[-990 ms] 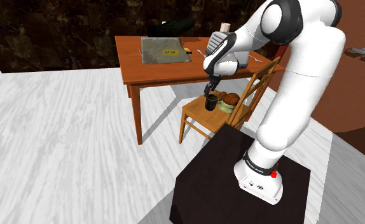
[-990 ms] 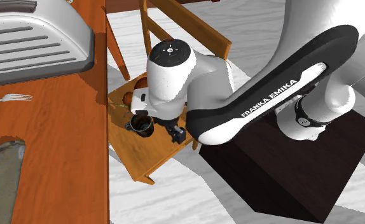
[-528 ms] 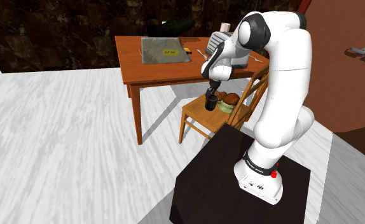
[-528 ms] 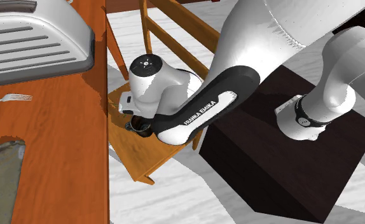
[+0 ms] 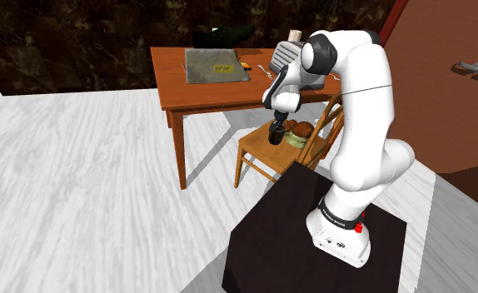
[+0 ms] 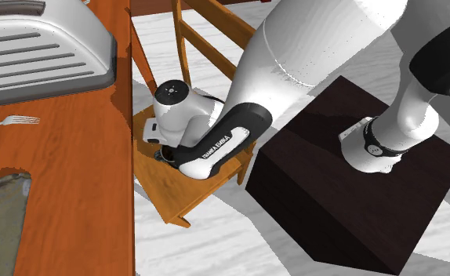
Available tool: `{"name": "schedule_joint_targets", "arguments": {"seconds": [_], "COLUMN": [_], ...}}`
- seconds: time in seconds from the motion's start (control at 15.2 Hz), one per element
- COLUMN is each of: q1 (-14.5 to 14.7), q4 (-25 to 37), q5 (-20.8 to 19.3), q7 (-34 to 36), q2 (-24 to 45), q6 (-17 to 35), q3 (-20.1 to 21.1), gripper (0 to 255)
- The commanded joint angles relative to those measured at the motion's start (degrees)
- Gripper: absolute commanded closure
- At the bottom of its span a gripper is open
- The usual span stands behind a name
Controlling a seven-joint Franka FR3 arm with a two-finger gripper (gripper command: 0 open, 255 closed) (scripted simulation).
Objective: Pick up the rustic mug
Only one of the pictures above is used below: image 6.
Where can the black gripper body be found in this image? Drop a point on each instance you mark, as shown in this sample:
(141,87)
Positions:
(167,155)

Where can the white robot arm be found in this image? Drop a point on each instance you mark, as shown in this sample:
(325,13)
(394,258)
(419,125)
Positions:
(297,49)

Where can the wooden chair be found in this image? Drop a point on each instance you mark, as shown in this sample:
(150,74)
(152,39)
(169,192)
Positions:
(171,187)

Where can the orange wooden table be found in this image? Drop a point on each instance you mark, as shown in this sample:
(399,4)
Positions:
(76,172)

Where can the silver fork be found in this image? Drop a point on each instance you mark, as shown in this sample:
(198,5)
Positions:
(16,120)

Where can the silver toaster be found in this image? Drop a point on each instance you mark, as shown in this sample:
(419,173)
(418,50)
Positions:
(37,49)

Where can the dark brown robot stand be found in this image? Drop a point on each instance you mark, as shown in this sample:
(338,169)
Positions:
(347,206)

